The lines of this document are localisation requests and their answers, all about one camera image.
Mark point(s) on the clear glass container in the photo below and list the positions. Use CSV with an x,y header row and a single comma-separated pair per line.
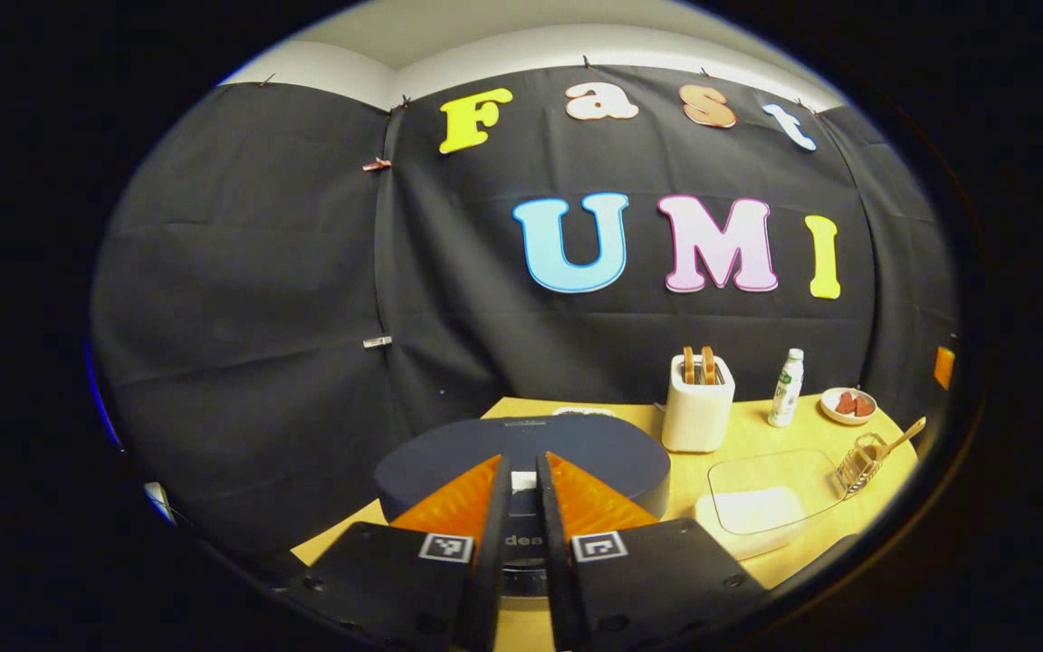
x,y
775,471

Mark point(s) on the white toaster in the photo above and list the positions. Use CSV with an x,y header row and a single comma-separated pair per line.
x,y
698,417

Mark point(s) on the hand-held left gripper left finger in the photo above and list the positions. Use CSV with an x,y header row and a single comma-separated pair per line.
x,y
485,589

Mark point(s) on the dark blue rice cooker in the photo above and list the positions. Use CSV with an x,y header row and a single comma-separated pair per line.
x,y
576,439

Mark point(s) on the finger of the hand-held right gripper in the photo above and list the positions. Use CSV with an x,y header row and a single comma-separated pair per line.
x,y
943,367

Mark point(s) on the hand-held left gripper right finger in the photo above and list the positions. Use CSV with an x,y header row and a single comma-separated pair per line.
x,y
562,589

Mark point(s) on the white divided grain dish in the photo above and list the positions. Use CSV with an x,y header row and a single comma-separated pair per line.
x,y
585,412

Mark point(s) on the toast bread slice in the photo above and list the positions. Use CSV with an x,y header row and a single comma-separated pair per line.
x,y
689,365
708,365

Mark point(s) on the silver clip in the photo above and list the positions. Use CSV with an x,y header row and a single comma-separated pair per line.
x,y
377,341

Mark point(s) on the white drink bottle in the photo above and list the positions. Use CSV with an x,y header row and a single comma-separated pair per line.
x,y
786,394

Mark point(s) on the pink clip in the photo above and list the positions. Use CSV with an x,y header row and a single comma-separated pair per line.
x,y
377,165

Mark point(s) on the white round plate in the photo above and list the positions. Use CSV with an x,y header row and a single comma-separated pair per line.
x,y
829,412

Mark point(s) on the red meat piece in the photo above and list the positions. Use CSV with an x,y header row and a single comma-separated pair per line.
x,y
846,404
864,407

